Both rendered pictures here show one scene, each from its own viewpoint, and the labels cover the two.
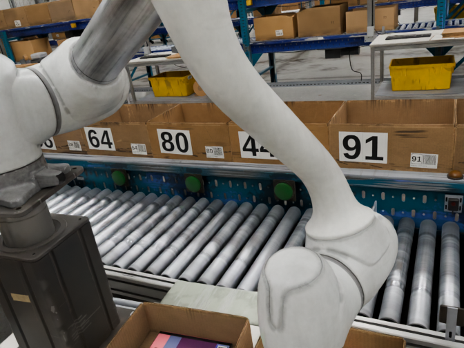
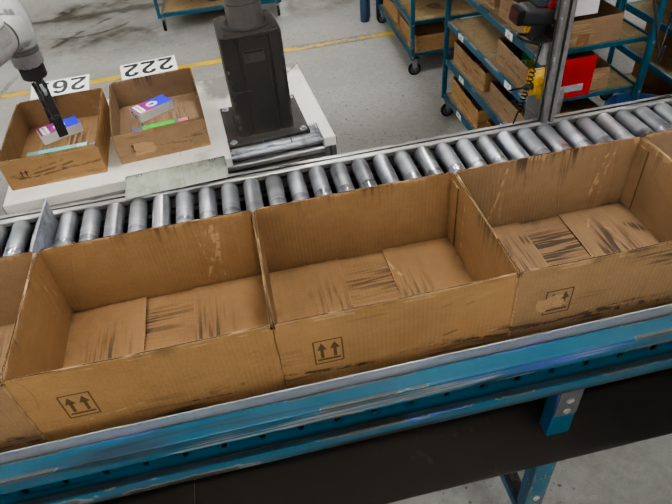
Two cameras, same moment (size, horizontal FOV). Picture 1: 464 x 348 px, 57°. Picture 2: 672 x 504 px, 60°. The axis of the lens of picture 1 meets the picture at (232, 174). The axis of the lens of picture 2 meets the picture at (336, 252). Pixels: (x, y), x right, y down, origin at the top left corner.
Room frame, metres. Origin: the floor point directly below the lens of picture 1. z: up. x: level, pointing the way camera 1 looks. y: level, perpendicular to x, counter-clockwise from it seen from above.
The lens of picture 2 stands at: (2.36, -0.40, 1.70)
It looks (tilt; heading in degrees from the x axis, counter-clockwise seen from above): 42 degrees down; 144
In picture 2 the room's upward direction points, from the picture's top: 6 degrees counter-clockwise
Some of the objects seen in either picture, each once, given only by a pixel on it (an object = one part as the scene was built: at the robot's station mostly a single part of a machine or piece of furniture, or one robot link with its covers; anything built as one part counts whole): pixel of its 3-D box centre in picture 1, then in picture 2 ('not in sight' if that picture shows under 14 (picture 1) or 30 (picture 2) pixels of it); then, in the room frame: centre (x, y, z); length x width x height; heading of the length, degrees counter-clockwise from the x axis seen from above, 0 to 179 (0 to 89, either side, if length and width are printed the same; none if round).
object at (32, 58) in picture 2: not in sight; (26, 56); (0.42, -0.06, 1.03); 0.09 x 0.09 x 0.06
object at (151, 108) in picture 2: not in sight; (152, 108); (0.53, 0.23, 0.77); 0.13 x 0.07 x 0.04; 93
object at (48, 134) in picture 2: not in sight; (60, 130); (0.42, -0.06, 0.77); 0.13 x 0.07 x 0.04; 86
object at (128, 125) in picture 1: (134, 129); (578, 232); (1.99, 0.43, 0.96); 0.39 x 0.29 x 0.17; 61
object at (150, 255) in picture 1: (173, 233); (308, 227); (1.37, 0.25, 0.72); 0.52 x 0.05 x 0.05; 151
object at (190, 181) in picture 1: (192, 184); not in sight; (1.60, 0.17, 0.81); 0.07 x 0.01 x 0.07; 61
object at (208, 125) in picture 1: (204, 130); (376, 273); (1.81, 0.09, 0.96); 0.39 x 0.29 x 0.17; 61
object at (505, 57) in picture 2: not in sight; (549, 62); (1.13, 1.71, 0.59); 0.40 x 0.30 x 0.10; 149
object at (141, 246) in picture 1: (159, 231); (332, 222); (1.40, 0.30, 0.72); 0.52 x 0.05 x 0.05; 151
